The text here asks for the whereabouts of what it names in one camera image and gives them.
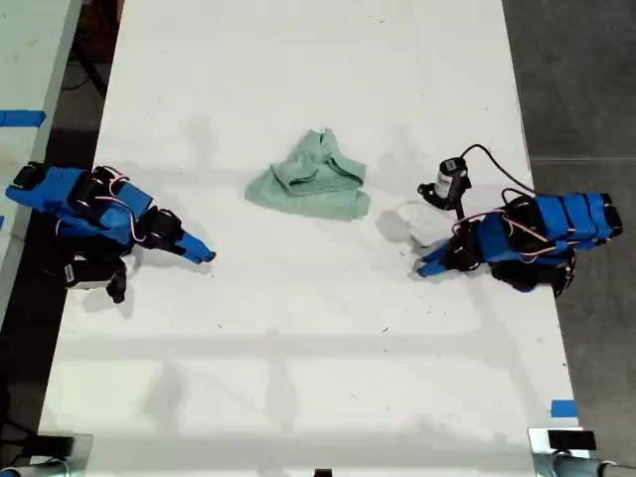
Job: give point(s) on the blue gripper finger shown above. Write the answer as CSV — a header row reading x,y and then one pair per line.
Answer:
x,y
186,253
432,270
437,251
199,246

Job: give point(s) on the pale green T-shirt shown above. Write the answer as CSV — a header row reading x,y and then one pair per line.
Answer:
x,y
318,196

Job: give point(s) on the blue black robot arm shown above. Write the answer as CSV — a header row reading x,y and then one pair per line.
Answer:
x,y
54,194
571,218

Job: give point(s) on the long blue tape strip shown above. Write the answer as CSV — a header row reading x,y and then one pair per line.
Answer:
x,y
22,118

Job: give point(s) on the square blue tape piece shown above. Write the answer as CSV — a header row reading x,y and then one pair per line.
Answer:
x,y
563,408

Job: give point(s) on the pale side table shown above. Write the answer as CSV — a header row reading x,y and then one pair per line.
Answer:
x,y
25,59

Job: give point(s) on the small black edge block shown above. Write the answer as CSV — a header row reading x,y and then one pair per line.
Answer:
x,y
323,473

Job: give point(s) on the grey metal pipe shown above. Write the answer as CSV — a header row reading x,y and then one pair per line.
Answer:
x,y
596,468
30,469

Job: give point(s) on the black camera box grey face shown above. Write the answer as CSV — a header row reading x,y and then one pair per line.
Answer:
x,y
447,181

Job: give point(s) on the black camera box white label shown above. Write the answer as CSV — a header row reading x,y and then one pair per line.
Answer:
x,y
92,275

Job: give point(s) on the metal bracket with black block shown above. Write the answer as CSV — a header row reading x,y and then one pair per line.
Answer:
x,y
566,442

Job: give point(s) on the metal table clamp bracket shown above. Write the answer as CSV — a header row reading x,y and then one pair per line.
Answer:
x,y
62,447

